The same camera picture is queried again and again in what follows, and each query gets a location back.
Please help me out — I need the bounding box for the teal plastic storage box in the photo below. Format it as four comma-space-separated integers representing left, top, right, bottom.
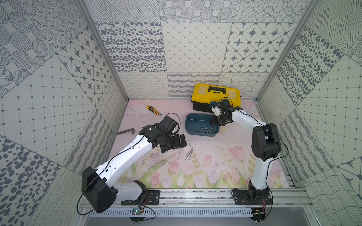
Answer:
185, 113, 220, 137

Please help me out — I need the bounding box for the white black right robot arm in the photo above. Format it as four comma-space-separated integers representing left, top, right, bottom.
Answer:
211, 99, 281, 202

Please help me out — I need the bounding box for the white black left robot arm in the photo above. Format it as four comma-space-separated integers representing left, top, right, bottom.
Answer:
81, 114, 187, 213

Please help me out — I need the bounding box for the steel nail pile right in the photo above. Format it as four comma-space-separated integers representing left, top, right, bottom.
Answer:
185, 148, 193, 160

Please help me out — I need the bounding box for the yellow black toolbox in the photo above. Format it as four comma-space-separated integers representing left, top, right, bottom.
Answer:
191, 83, 241, 113

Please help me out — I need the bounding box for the yellow black utility knife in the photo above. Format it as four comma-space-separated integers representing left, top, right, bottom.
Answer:
147, 105, 162, 115

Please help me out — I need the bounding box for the dark metal hex key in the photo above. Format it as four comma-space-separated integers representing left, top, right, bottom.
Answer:
117, 128, 135, 135

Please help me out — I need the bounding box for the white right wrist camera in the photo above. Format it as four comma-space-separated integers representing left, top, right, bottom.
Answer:
211, 106, 222, 117

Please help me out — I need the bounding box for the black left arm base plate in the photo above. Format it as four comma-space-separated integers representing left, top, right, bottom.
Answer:
121, 180, 160, 206

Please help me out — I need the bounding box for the white perforated cable duct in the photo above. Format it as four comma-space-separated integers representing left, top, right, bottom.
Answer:
90, 207, 252, 218

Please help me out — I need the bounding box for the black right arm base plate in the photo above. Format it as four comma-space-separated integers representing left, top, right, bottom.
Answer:
231, 188, 272, 206

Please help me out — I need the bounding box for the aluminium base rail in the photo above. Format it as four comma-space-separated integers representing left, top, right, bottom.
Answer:
147, 188, 313, 208

